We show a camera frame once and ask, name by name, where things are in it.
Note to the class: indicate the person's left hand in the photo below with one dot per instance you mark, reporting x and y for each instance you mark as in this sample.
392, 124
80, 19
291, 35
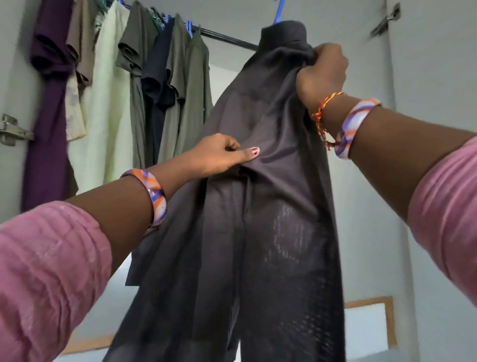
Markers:
216, 155

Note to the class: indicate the person's right hand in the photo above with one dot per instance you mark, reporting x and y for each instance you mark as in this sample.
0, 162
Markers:
322, 74

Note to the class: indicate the olive green button shirt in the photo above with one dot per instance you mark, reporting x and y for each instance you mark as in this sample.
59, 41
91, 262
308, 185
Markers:
195, 89

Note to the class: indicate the blue plastic hanger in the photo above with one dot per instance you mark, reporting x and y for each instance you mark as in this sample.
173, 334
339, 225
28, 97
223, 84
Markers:
189, 28
279, 11

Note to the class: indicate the black NASA t-shirt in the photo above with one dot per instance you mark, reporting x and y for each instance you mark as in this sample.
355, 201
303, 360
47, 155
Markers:
156, 82

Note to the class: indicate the grey button shirt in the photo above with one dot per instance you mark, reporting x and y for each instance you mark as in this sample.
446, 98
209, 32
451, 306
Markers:
283, 224

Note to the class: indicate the olive green printed t-shirt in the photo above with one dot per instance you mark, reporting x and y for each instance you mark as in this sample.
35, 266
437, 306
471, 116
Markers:
177, 67

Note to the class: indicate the light yellow shirt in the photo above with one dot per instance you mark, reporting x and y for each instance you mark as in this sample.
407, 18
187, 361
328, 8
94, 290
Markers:
104, 127

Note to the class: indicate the yellow floral dress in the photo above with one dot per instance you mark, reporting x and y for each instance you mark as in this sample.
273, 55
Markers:
74, 112

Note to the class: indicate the purple tree-print t-shirt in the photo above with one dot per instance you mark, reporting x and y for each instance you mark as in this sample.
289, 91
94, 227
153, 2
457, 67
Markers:
45, 134

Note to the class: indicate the beige garment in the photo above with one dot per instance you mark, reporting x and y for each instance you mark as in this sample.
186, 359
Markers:
80, 37

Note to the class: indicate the mint patterned clothes item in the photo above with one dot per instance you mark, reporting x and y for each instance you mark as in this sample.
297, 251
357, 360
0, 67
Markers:
99, 19

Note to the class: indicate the person's left forearm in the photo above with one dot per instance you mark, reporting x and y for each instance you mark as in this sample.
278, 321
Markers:
127, 209

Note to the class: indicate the person's right forearm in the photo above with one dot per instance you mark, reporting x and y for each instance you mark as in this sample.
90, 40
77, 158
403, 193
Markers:
402, 153

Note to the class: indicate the dark metal wardrobe rod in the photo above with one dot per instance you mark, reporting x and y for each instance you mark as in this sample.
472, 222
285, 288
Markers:
231, 39

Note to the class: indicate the striped white purple bangle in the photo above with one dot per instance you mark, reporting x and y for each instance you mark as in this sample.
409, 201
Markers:
354, 123

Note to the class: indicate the striped orange purple bangle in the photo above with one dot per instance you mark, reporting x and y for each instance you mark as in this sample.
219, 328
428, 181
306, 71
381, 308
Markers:
155, 195

